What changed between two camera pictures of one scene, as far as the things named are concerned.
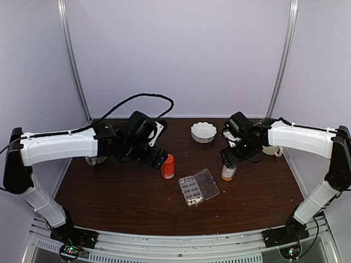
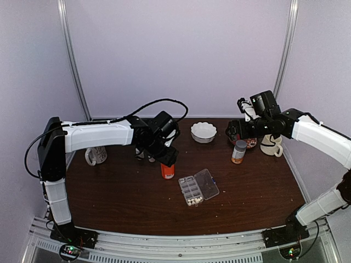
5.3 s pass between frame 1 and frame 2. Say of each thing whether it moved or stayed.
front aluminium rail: stayed
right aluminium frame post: stayed
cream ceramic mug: stayed
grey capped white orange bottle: moved
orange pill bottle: stayed
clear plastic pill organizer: stayed
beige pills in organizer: stayed
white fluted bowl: stayed
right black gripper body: moved
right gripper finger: moved
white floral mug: stayed
